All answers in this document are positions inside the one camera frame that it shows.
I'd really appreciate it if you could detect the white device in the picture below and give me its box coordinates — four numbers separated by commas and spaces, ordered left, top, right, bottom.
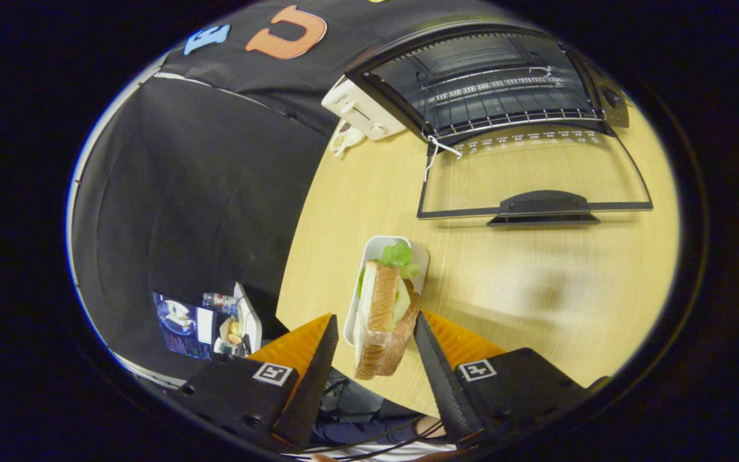
234, 282, 262, 355

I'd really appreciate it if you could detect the black toaster oven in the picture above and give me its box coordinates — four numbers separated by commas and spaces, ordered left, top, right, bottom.
346, 24, 654, 227

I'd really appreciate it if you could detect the person's dark clothing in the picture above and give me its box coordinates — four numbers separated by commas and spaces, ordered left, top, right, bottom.
293, 379, 457, 462

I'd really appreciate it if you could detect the white rectangular tray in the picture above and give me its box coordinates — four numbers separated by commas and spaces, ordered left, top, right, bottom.
343, 235, 430, 347

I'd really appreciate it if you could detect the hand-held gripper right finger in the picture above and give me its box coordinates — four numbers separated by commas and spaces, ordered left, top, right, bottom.
413, 310, 611, 447

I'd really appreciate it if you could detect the toast sandwich with lettuce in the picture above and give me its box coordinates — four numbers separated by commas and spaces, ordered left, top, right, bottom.
352, 241, 423, 381

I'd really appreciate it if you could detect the white pop-up toaster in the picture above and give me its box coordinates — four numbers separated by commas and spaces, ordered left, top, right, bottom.
321, 76, 407, 141

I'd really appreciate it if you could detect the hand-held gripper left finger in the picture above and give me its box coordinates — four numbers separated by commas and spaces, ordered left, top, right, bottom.
171, 312, 339, 453

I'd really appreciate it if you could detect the black backdrop cloth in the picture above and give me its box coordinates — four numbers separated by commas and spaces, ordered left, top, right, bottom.
71, 0, 511, 379

